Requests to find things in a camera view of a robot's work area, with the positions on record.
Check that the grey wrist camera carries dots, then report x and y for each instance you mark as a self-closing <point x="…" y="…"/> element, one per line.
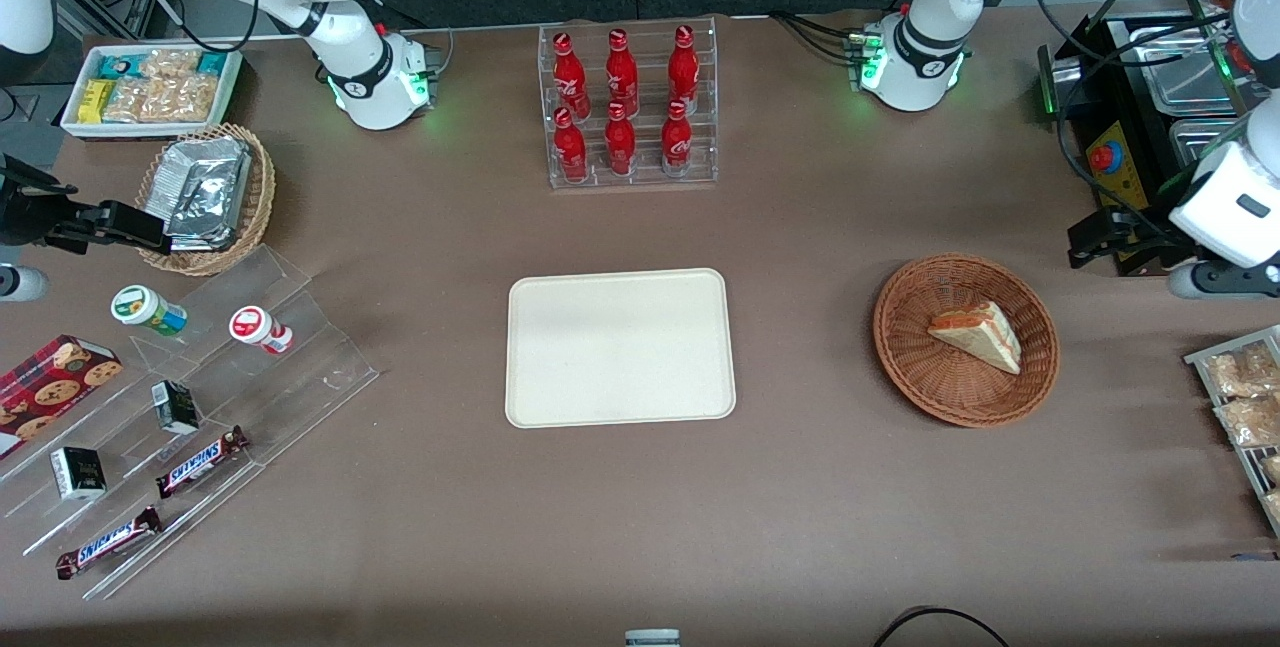
<point x="20" y="283"/>
<point x="1225" y="279"/>

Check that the yellow snack bar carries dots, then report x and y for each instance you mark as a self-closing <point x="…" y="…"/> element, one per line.
<point x="95" y="102"/>

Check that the clear nut snack packet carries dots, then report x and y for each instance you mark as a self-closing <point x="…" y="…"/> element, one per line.
<point x="125" y="100"/>
<point x="185" y="99"/>
<point x="170" y="63"/>

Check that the red cola bottle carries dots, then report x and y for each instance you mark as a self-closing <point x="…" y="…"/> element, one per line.
<point x="570" y="149"/>
<point x="684" y="72"/>
<point x="677" y="142"/>
<point x="620" y="142"/>
<point x="571" y="77"/>
<point x="622" y="75"/>

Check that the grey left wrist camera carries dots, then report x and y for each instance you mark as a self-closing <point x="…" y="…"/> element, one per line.
<point x="1225" y="279"/>

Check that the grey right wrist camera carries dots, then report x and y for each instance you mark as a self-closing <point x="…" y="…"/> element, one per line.
<point x="20" y="283"/>

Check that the brown round wicker basket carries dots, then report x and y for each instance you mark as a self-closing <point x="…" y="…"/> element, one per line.
<point x="920" y="377"/>

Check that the clear acrylic bottle rack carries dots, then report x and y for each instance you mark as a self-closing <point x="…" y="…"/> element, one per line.
<point x="645" y="177"/>

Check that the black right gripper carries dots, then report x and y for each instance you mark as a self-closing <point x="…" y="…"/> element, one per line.
<point x="28" y="219"/>

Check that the green lid yogurt cup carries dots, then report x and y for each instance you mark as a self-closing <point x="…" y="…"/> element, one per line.
<point x="145" y="309"/>

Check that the triangle sandwich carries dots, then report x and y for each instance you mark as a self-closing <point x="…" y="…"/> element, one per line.
<point x="980" y="337"/>

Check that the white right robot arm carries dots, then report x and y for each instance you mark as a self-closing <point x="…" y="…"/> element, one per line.
<point x="350" y="37"/>

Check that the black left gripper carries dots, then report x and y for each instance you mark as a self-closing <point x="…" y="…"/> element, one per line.
<point x="1143" y="231"/>

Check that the brown Snickers bar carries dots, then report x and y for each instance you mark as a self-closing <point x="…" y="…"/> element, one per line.
<point x="200" y="462"/>
<point x="108" y="542"/>

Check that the teal snack packet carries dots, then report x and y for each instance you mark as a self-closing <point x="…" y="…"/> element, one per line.
<point x="212" y="63"/>
<point x="116" y="65"/>

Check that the small black drink carton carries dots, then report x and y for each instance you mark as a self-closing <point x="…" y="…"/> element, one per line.
<point x="176" y="407"/>
<point x="78" y="473"/>

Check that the light tan wicker basket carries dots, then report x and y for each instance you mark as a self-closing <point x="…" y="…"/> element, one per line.
<point x="262" y="197"/>

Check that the red lid yogurt cup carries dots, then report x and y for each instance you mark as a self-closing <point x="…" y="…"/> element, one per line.
<point x="255" y="327"/>

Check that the black food warmer machine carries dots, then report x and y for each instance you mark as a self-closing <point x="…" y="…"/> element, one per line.
<point x="1090" y="87"/>

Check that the grey metal snack tray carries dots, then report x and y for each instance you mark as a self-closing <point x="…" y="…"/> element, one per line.
<point x="1205" y="357"/>

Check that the cream plastic tray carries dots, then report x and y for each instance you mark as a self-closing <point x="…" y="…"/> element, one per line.
<point x="620" y="347"/>

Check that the red emergency stop knob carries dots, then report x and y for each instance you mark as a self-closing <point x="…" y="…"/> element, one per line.
<point x="1103" y="157"/>

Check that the white rectangular snack tray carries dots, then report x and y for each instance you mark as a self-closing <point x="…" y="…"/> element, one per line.
<point x="72" y="122"/>

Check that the red plaid cookie box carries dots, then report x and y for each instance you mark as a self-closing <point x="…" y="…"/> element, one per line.
<point x="50" y="387"/>

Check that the clear acrylic stepped display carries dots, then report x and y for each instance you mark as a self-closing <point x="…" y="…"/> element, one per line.
<point x="300" y="377"/>

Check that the small grey white device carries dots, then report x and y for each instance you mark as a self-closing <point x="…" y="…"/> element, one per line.
<point x="652" y="638"/>

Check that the clear cracker snack packet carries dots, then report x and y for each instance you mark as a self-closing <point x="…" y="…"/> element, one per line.
<point x="1250" y="422"/>
<point x="1240" y="372"/>
<point x="1274" y="505"/>
<point x="1272" y="469"/>

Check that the silver foil packet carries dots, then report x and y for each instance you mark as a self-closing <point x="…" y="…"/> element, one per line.
<point x="200" y="159"/>
<point x="205" y="212"/>

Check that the steel warmer pan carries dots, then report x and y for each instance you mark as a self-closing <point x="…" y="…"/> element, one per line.
<point x="1185" y="72"/>
<point x="1200" y="137"/>

